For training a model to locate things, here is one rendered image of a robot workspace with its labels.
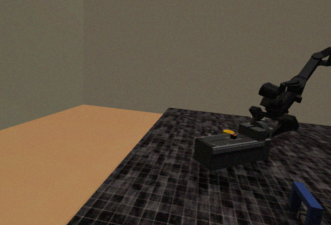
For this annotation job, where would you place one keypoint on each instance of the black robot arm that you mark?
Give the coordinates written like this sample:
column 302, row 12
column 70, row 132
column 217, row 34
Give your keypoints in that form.
column 273, row 96

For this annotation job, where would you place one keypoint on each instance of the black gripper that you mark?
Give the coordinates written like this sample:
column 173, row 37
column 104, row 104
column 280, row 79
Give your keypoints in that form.
column 286, row 122

